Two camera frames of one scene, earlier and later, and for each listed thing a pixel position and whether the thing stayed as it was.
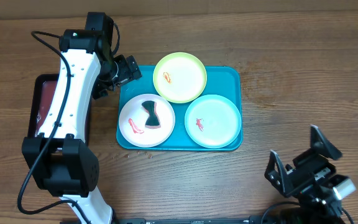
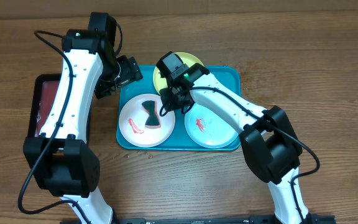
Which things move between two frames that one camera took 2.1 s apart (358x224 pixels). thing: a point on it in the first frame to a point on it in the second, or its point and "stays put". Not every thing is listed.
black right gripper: [302, 165] to [167, 96]
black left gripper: [131, 71] stays put
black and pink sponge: [153, 121] stays put
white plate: [146, 121] stays put
